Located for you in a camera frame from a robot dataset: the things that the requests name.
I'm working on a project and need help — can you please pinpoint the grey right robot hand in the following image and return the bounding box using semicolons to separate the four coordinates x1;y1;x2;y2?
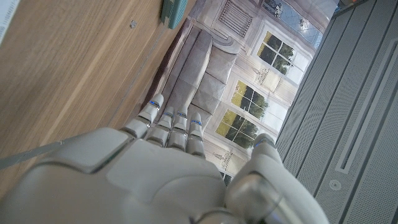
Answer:
0;93;330;224

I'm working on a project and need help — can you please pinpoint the white card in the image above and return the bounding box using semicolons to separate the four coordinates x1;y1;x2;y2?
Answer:
0;0;21;47

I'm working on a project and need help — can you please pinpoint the printed living room backdrop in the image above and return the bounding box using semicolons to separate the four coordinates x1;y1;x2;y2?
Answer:
139;0;341;187

